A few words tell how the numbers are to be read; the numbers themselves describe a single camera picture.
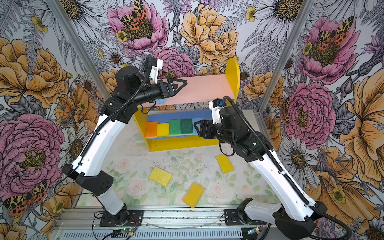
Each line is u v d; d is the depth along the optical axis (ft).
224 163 3.05
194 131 2.94
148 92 1.68
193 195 2.67
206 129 1.73
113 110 1.49
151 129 2.93
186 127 3.00
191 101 2.26
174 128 2.93
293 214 1.21
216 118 1.78
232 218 2.41
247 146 1.32
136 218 2.41
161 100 1.82
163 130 2.93
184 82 1.81
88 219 2.49
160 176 2.86
